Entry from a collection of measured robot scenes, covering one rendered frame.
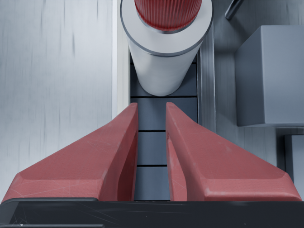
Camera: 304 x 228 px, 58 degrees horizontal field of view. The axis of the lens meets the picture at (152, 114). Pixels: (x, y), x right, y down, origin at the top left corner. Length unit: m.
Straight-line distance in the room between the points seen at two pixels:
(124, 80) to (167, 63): 0.11
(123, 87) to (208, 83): 0.09
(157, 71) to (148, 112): 0.12
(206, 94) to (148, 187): 0.13
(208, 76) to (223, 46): 0.16
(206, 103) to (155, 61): 0.08
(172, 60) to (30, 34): 0.28
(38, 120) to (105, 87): 0.10
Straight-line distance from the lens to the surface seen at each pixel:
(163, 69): 0.18
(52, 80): 0.39
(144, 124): 0.31
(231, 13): 0.39
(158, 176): 0.31
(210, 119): 0.23
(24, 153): 0.39
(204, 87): 0.23
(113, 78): 0.32
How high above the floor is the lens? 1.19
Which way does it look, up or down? 85 degrees down
